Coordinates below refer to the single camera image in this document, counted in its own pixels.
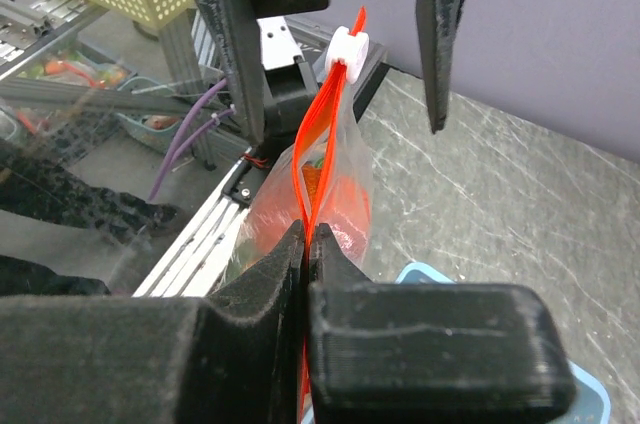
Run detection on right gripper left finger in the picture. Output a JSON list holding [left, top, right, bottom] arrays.
[[1, 222, 304, 423]]

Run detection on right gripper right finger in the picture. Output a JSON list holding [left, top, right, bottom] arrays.
[[305, 222, 579, 424]]

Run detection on clear orange zip bag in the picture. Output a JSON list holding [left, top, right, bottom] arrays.
[[216, 9, 373, 423]]

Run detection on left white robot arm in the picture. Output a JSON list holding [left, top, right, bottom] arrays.
[[194, 0, 464, 157]]

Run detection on light blue plastic basket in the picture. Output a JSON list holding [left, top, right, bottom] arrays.
[[299, 261, 614, 424]]

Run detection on loose wires under table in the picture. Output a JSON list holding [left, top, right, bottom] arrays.
[[147, 77, 271, 203]]

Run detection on aluminium rail frame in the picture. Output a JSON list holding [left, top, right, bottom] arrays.
[[0, 0, 391, 298]]

